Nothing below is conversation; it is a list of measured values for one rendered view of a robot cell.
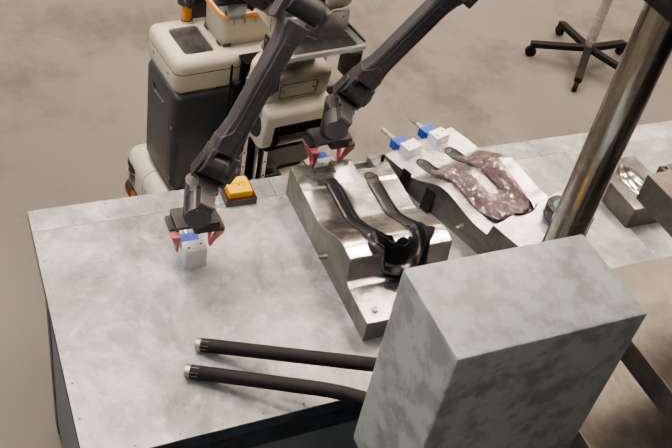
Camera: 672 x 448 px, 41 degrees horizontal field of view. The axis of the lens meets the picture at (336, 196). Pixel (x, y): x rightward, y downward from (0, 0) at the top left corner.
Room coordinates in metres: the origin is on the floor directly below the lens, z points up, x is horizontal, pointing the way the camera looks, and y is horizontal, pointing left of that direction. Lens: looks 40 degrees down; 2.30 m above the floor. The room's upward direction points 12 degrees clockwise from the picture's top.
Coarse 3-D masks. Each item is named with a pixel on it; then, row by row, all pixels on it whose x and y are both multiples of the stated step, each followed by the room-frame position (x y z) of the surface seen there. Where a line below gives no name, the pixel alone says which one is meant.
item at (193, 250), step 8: (184, 232) 1.48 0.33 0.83; (192, 232) 1.48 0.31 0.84; (184, 240) 1.45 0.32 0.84; (192, 240) 1.44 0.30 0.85; (200, 240) 1.45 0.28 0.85; (184, 248) 1.41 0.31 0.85; (192, 248) 1.41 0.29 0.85; (200, 248) 1.42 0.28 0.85; (184, 256) 1.41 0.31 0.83; (192, 256) 1.40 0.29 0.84; (200, 256) 1.41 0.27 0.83; (184, 264) 1.40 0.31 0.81; (192, 264) 1.41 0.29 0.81; (200, 264) 1.42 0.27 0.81
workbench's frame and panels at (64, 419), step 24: (48, 312) 1.40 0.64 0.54; (48, 336) 1.44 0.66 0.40; (312, 408) 1.10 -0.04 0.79; (336, 408) 1.13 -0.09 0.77; (360, 408) 1.18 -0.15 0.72; (72, 432) 1.14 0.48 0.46; (216, 432) 1.00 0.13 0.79; (240, 432) 1.02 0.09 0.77; (264, 432) 1.07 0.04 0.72; (288, 432) 1.10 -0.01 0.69; (312, 432) 1.13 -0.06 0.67; (336, 432) 1.16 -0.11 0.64
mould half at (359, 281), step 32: (384, 160) 1.83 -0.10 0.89; (288, 192) 1.72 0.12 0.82; (320, 192) 1.66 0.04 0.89; (352, 192) 1.69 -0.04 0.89; (320, 224) 1.55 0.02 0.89; (384, 224) 1.56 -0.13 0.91; (352, 256) 1.42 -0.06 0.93; (352, 288) 1.39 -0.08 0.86; (384, 288) 1.41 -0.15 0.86; (352, 320) 1.35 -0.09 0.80; (384, 320) 1.32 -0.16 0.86
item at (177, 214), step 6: (174, 210) 1.44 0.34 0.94; (180, 210) 1.44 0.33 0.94; (216, 210) 1.47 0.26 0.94; (174, 216) 1.42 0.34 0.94; (180, 216) 1.42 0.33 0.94; (216, 216) 1.45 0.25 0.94; (174, 222) 1.40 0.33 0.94; (180, 222) 1.40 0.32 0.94; (216, 222) 1.43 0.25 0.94; (180, 228) 1.39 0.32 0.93; (186, 228) 1.39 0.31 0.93
